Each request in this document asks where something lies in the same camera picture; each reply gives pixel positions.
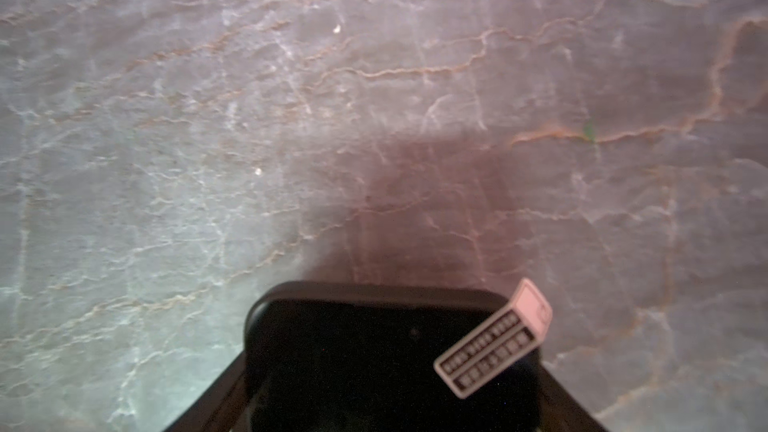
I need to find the black phone with right sticker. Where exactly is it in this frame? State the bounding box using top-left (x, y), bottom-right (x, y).
top-left (244, 282), bottom-right (541, 431)

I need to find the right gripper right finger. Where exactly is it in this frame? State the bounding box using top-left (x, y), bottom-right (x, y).
top-left (537, 365), bottom-right (607, 432)

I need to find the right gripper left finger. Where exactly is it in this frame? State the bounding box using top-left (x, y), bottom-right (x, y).
top-left (165, 352), bottom-right (248, 432)

